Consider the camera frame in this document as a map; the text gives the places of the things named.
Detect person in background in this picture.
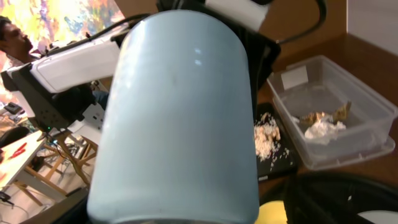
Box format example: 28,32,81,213
1,16,40,70

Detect white napkin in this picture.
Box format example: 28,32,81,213
304,121,346,145

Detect yellow bowl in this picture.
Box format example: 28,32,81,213
254,200,287,224

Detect blue cup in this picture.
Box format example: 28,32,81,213
87,10,259,223

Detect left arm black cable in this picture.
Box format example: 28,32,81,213
46,0,327,57

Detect gold snack wrapper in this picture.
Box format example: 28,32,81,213
298,101,351,125

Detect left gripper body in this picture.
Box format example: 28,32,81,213
110,0,282,110

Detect grey plate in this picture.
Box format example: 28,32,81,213
358,210,398,224

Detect clear plastic bin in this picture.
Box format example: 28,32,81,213
267,55,397,170

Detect round black tray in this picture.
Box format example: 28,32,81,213
259,172,398,224

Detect black rectangular tray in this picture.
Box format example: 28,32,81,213
254,103,298,182

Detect food scraps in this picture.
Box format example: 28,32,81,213
254,112,290,163

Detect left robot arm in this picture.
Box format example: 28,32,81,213
1,1,280,132

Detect wooden table in background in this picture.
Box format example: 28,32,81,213
1,131,67,202

